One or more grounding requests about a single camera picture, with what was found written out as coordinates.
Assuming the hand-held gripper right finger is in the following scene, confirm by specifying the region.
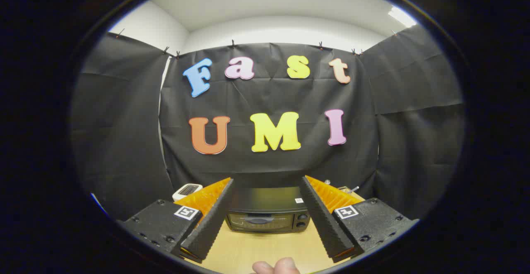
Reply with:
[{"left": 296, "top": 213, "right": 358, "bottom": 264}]
[{"left": 299, "top": 175, "right": 419, "bottom": 263}]

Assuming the black toaster oven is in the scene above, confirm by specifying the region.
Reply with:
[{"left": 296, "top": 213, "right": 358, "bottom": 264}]
[{"left": 225, "top": 186, "right": 311, "bottom": 234}]

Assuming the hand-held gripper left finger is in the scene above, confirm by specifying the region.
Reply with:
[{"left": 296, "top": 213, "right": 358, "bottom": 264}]
[{"left": 117, "top": 178, "right": 235, "bottom": 264}]

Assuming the white pop-up toaster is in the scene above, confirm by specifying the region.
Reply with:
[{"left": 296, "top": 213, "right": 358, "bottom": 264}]
[{"left": 172, "top": 183, "right": 203, "bottom": 202}]

